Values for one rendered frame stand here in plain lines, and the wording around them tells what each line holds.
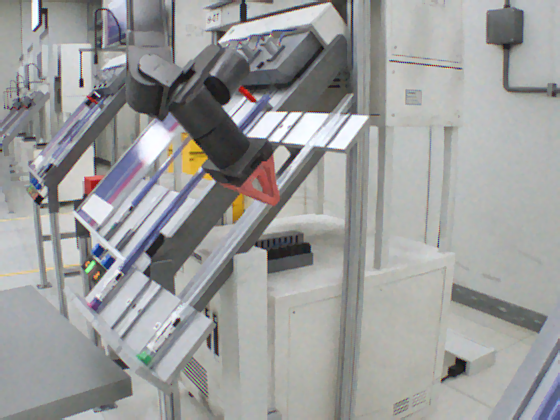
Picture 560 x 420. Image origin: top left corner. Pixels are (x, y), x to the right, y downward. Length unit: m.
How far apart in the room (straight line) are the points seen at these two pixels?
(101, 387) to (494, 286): 2.25
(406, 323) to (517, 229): 1.26
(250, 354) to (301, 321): 0.40
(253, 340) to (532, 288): 1.98
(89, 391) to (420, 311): 1.01
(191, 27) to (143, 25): 1.93
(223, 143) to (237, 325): 0.34
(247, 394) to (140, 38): 0.62
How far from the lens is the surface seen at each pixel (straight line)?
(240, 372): 0.93
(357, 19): 1.25
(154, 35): 0.72
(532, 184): 2.64
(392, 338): 1.55
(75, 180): 5.82
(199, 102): 0.66
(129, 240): 1.26
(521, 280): 2.74
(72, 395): 0.92
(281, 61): 1.22
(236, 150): 0.69
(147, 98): 0.69
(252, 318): 0.90
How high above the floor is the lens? 1.06
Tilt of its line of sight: 11 degrees down
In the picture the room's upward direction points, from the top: straight up
